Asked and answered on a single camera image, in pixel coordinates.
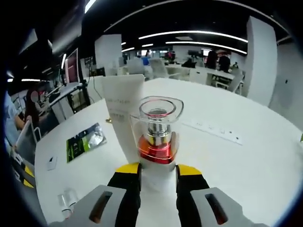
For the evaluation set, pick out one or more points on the green black skincare sachet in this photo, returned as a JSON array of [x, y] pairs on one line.
[[80, 145]]

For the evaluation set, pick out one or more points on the potted green plant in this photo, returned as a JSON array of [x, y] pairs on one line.
[[301, 138]]

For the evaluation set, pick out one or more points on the pump skincare bottle red collar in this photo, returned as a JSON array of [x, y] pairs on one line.
[[156, 151]]

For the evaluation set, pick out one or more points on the pink screen monitor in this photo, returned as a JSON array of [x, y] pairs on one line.
[[72, 68]]

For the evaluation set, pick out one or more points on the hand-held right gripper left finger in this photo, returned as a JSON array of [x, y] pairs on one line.
[[127, 189]]

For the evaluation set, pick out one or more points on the white standing desk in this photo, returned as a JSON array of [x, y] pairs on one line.
[[61, 91]]

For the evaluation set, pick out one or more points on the clear plastic skincare sachet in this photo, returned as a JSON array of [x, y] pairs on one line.
[[51, 163]]

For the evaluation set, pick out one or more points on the white skincare tube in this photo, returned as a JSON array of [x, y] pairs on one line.
[[120, 94]]

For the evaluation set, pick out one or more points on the person in light shirt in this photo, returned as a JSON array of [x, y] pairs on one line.
[[11, 118]]

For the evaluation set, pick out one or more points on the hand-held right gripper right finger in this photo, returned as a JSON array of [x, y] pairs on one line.
[[189, 191]]

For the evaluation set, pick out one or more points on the clear skincare bottle red label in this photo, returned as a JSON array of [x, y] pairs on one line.
[[68, 198]]

